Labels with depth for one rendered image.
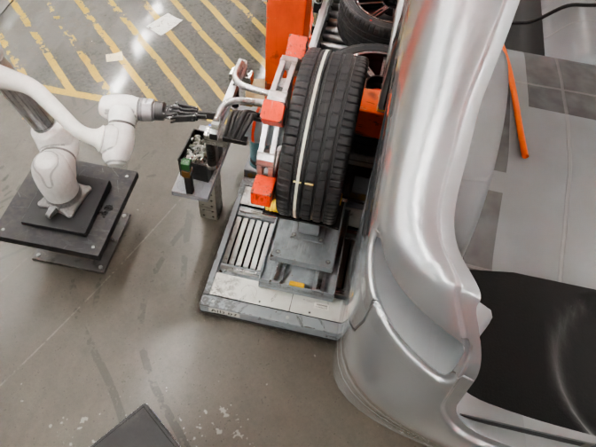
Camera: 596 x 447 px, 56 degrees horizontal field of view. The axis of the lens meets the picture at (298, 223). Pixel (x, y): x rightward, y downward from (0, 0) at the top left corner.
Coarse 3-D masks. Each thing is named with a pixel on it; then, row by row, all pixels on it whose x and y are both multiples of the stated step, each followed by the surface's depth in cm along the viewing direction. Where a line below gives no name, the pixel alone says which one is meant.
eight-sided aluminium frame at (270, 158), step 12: (288, 60) 204; (300, 60) 213; (288, 72) 200; (276, 84) 196; (288, 84) 197; (276, 96) 193; (264, 132) 195; (276, 132) 195; (264, 144) 196; (276, 144) 195; (264, 156) 196; (276, 156) 199; (276, 168) 242
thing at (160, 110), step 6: (156, 102) 217; (162, 102) 218; (156, 108) 216; (162, 108) 216; (168, 108) 220; (174, 108) 220; (156, 114) 217; (162, 114) 217; (168, 114) 217; (174, 114) 218; (156, 120) 220; (162, 120) 219
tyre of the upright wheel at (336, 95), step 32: (352, 64) 198; (320, 96) 189; (352, 96) 189; (288, 128) 188; (320, 128) 187; (352, 128) 187; (288, 160) 191; (320, 160) 190; (288, 192) 199; (320, 192) 196
